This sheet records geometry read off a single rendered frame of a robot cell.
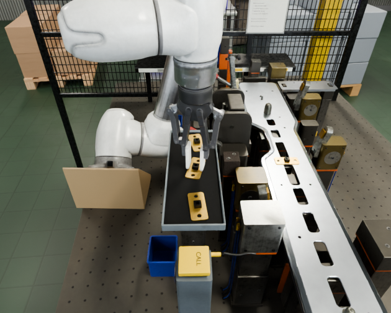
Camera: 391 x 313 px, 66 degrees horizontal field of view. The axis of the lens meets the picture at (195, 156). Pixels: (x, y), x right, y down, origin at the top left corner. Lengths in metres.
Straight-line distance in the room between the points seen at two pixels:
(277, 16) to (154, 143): 1.07
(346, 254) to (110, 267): 0.77
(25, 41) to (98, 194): 3.06
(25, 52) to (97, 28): 3.67
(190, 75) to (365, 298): 0.63
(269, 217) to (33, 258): 1.75
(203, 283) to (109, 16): 0.50
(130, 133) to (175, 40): 0.79
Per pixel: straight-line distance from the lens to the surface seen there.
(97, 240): 1.27
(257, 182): 0.89
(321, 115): 1.80
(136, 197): 1.28
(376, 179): 1.68
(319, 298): 0.81
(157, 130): 1.29
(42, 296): 2.07
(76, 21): 0.56
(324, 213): 0.97
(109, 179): 1.23
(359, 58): 3.96
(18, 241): 2.37
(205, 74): 0.61
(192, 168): 0.78
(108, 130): 1.30
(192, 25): 0.56
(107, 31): 0.55
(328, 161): 1.22
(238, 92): 1.13
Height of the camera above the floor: 1.68
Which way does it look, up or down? 38 degrees down
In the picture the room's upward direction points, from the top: straight up
